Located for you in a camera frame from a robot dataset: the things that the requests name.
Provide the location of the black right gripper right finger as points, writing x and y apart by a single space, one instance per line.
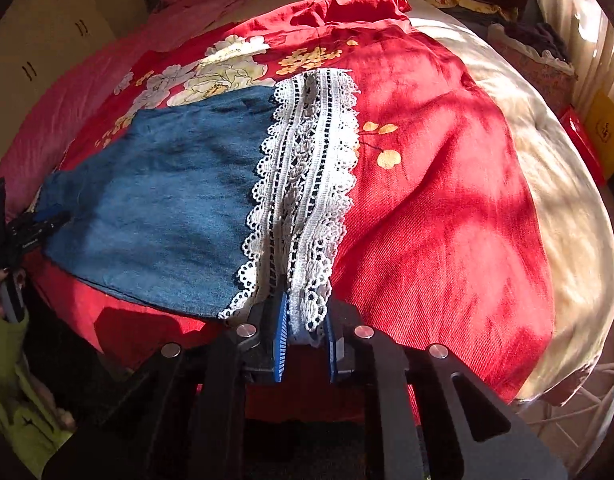
427 415

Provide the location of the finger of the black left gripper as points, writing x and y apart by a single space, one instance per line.
47 221

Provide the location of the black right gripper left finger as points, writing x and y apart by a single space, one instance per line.
182 415

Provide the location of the blue denim lace-trimmed pants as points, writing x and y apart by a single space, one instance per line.
208 208

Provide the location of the green sleeve left forearm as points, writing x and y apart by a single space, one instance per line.
30 421

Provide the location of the cream wardrobe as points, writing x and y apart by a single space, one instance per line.
40 40

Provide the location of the pink blanket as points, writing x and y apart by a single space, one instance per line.
63 110

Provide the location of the yellow box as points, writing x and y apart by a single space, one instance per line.
600 125

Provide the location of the cream curtain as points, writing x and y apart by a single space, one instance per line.
589 39

